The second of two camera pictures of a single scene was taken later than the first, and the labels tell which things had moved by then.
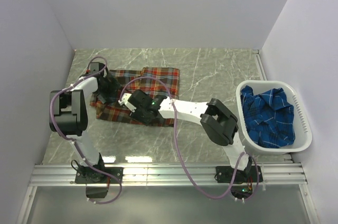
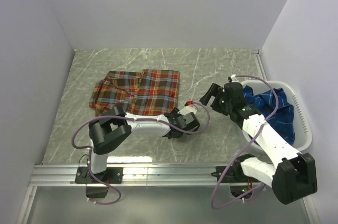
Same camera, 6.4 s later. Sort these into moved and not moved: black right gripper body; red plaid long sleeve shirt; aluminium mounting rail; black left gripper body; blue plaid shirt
Moved: black right gripper body; black left gripper body
Not moved: aluminium mounting rail; blue plaid shirt; red plaid long sleeve shirt
